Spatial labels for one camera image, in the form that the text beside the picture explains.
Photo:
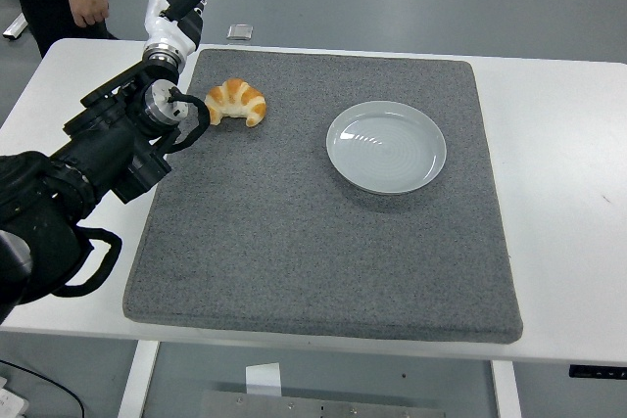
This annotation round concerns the white floor bar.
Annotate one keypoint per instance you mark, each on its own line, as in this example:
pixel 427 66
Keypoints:
pixel 14 26

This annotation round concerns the grey metal plate with screws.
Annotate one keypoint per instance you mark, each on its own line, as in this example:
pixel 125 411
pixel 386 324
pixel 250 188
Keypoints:
pixel 318 408

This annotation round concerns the white round plate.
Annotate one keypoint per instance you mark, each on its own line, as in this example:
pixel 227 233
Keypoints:
pixel 387 149

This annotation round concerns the grey felt mat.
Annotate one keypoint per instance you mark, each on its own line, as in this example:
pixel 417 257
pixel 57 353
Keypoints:
pixel 303 251

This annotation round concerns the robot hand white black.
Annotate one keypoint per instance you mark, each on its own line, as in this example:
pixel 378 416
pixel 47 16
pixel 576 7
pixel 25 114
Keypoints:
pixel 169 31

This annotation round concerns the person's hand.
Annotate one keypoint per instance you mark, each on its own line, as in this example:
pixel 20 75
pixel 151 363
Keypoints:
pixel 88 7

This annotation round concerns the white power strip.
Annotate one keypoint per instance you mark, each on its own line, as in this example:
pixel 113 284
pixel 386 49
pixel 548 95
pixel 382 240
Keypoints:
pixel 10 401

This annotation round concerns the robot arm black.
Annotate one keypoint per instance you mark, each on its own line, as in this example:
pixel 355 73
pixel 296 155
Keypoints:
pixel 103 144

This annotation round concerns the black table control panel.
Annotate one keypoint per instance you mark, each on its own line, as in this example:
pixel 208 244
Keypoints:
pixel 597 371

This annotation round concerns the silver floor socket box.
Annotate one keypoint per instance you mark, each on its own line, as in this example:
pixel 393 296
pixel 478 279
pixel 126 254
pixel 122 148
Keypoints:
pixel 240 31

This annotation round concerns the white table leg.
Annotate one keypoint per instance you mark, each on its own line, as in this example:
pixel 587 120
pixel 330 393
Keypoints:
pixel 507 393
pixel 137 384

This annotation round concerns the croissant bread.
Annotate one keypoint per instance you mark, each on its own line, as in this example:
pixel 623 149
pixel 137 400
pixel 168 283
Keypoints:
pixel 240 97

